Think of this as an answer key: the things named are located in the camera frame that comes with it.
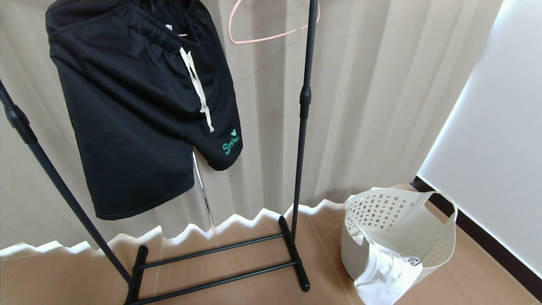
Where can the white curtain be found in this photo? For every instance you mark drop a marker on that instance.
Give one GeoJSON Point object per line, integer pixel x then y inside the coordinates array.
{"type": "Point", "coordinates": [381, 106]}

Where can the black shorts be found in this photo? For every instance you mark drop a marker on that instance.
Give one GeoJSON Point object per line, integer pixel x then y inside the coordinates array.
{"type": "Point", "coordinates": [127, 127]}

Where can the black clothes rack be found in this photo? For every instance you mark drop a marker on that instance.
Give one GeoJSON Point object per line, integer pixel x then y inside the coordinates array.
{"type": "Point", "coordinates": [302, 127]}

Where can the white laundry basket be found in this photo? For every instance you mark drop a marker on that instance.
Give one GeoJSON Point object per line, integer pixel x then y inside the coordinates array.
{"type": "Point", "coordinates": [402, 220]}

